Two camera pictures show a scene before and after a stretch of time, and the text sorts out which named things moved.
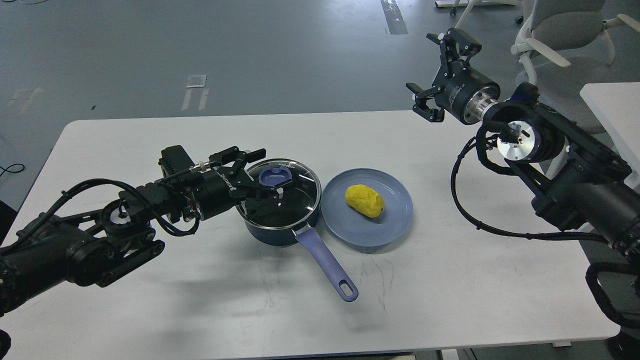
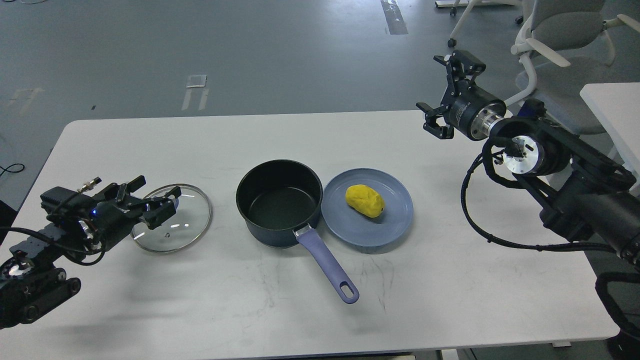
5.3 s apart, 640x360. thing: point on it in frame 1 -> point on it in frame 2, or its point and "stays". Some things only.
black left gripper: (218, 189) -> (109, 222)
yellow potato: (364, 200) stays
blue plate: (353, 227) stays
